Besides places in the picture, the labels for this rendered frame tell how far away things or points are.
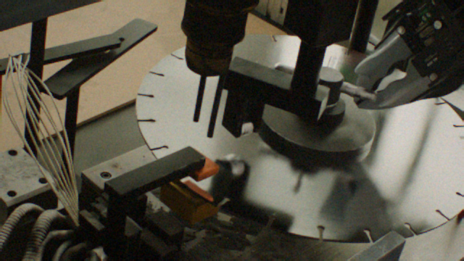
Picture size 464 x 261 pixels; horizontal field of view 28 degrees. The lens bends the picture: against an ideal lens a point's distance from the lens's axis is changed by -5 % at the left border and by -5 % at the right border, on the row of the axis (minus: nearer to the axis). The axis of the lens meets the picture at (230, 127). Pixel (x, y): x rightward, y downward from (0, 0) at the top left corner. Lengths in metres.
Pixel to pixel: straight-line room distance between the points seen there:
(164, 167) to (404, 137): 0.26
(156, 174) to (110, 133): 0.45
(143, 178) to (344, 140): 0.21
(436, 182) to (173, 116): 0.24
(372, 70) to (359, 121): 0.06
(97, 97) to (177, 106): 0.37
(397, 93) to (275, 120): 0.12
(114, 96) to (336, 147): 0.46
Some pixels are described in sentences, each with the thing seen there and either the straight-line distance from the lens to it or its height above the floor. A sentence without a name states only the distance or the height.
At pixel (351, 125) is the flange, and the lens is 0.88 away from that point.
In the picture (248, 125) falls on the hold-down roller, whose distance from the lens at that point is 0.82.
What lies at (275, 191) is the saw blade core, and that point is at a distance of 0.80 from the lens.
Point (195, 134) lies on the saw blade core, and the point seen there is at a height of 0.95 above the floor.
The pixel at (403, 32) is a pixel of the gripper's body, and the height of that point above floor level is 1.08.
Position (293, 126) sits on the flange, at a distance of 0.86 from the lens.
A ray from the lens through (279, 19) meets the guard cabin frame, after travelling 1.50.
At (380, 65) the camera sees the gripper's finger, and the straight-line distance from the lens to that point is 0.86.
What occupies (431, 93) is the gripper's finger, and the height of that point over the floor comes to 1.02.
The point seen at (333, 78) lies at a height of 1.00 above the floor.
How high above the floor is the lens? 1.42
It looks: 33 degrees down
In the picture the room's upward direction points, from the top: 11 degrees clockwise
